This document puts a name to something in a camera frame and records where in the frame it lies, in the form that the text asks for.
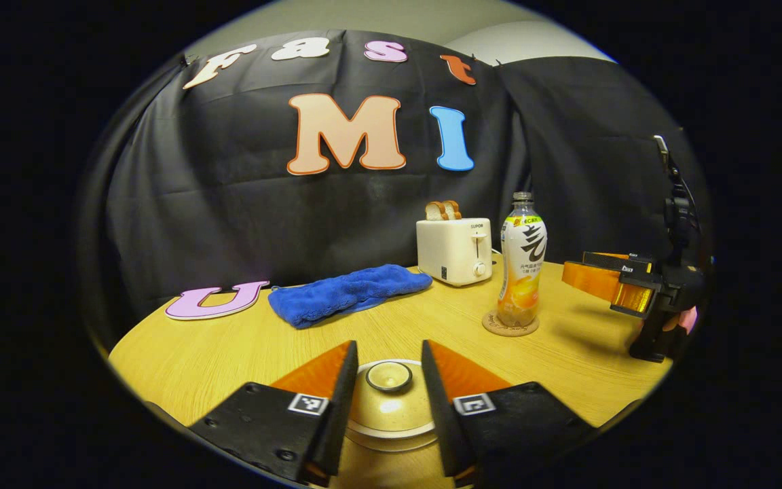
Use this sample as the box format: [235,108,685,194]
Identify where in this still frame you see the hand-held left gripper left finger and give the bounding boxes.
[187,340,359,486]

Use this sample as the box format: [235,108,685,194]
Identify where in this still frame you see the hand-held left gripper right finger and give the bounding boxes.
[421,340,599,488]

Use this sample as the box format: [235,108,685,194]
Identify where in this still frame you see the cream teacup lid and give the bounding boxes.
[348,359,436,437]

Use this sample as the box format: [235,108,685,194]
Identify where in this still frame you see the cream teacup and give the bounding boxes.
[343,422,441,454]

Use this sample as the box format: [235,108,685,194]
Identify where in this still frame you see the plastic water bottle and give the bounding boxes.
[497,192,548,328]

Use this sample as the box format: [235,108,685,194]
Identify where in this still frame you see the round cork coaster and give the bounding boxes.
[482,310,540,338]

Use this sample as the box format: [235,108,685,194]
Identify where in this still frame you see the blue towel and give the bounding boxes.
[268,264,433,330]

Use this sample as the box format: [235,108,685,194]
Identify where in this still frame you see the white toaster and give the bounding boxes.
[416,217,493,287]

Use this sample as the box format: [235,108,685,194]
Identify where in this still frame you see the purple letter cutout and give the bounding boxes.
[165,280,271,321]

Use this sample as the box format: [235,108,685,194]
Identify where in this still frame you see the black backdrop cloth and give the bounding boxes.
[79,29,711,347]

